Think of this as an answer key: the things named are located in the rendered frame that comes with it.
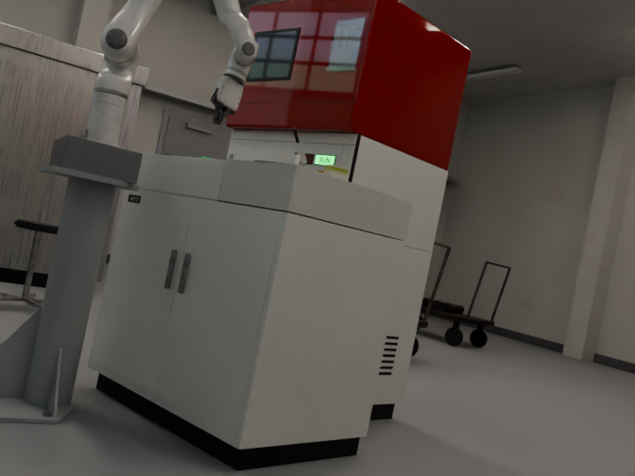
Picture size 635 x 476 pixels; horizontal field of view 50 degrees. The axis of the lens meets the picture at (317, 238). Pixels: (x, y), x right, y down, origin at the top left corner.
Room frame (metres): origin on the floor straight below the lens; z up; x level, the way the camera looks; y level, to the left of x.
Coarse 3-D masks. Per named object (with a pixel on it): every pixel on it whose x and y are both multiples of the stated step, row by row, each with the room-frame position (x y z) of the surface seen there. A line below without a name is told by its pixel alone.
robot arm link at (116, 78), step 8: (104, 56) 2.44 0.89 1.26; (136, 56) 2.43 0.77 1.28; (104, 64) 2.44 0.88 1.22; (112, 64) 2.43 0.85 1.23; (120, 64) 2.41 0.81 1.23; (128, 64) 2.43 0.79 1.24; (136, 64) 2.47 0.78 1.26; (104, 72) 2.40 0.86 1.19; (112, 72) 2.40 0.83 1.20; (120, 72) 2.42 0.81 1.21; (128, 72) 2.44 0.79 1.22; (96, 80) 2.36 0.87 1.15; (104, 80) 2.34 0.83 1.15; (112, 80) 2.34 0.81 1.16; (120, 80) 2.36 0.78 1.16; (128, 80) 2.40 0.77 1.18; (96, 88) 2.35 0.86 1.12; (104, 88) 2.34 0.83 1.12; (112, 88) 2.34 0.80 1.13; (120, 88) 2.36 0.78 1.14; (128, 88) 2.39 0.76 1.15; (128, 96) 2.41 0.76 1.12
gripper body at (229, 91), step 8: (224, 80) 2.42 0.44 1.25; (232, 80) 2.43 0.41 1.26; (216, 88) 2.42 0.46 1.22; (224, 88) 2.41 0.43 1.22; (232, 88) 2.43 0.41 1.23; (240, 88) 2.46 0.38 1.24; (224, 96) 2.42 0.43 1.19; (232, 96) 2.44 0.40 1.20; (240, 96) 2.47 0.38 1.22; (224, 104) 2.43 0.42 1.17; (232, 104) 2.45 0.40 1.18
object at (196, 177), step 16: (144, 160) 2.65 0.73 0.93; (160, 160) 2.58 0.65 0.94; (176, 160) 2.50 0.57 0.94; (192, 160) 2.44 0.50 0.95; (208, 160) 2.37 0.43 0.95; (224, 160) 2.31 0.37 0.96; (144, 176) 2.64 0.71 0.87; (160, 176) 2.56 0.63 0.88; (176, 176) 2.49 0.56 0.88; (192, 176) 2.42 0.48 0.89; (208, 176) 2.36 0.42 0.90; (176, 192) 2.48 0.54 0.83; (192, 192) 2.41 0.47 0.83; (208, 192) 2.34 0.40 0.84
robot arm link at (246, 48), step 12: (216, 0) 2.43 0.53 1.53; (228, 0) 2.42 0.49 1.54; (216, 12) 2.46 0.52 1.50; (228, 12) 2.42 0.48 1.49; (240, 12) 2.45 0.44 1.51; (228, 24) 2.39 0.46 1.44; (240, 24) 2.38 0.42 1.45; (240, 36) 2.36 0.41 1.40; (252, 36) 2.38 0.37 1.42; (240, 48) 2.36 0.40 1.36; (252, 48) 2.37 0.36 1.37; (240, 60) 2.40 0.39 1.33; (252, 60) 2.40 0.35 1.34
